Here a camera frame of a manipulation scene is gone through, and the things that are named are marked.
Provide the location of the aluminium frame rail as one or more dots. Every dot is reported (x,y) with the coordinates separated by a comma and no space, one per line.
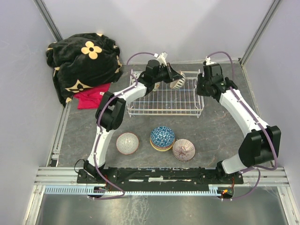
(66,180)

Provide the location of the multicolour bowl under blue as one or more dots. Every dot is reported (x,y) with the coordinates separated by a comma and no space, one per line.
(161,149)

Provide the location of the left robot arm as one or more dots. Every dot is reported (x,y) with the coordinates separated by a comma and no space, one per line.
(110,113)

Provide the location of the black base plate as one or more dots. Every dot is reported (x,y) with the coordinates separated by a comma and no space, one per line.
(169,179)

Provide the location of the grey geometric patterned bowl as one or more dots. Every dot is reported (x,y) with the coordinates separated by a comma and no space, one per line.
(127,143)

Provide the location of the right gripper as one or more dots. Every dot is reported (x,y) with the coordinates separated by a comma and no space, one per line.
(200,78)

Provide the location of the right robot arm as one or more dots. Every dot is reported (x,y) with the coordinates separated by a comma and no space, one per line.
(261,141)

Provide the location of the purple striped bowl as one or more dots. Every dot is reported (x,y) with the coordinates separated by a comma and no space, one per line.
(183,150)

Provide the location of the white wire dish rack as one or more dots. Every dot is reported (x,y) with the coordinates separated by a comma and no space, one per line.
(167,101)

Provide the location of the red cloth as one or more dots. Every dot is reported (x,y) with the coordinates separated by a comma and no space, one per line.
(91,98)

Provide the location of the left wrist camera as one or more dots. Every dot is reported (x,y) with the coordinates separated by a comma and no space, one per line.
(161,58)

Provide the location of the black floral fleece blanket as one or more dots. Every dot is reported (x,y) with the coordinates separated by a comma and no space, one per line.
(81,62)

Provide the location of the blue triangle patterned bowl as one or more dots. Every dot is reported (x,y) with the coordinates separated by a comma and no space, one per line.
(162,136)

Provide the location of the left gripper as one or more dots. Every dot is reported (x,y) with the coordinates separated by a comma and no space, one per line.
(172,74)

